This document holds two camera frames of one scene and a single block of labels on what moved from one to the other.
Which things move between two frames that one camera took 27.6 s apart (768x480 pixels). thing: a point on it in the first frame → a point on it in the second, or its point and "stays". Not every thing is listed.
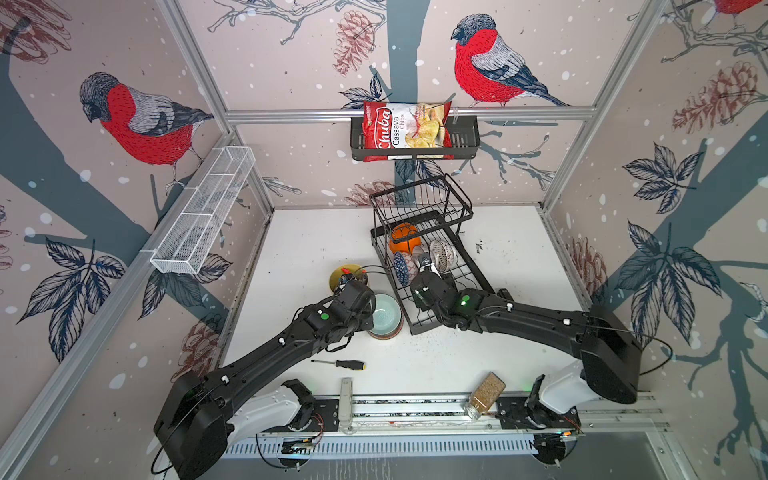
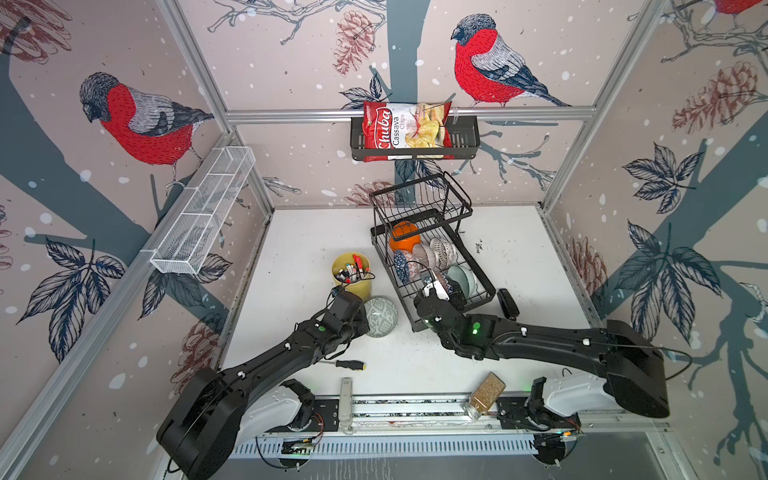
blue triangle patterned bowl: x=401 y=268 stays
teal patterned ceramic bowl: x=388 y=318 → x=465 y=278
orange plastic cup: x=404 y=238 stays
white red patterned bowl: x=443 y=256 stays
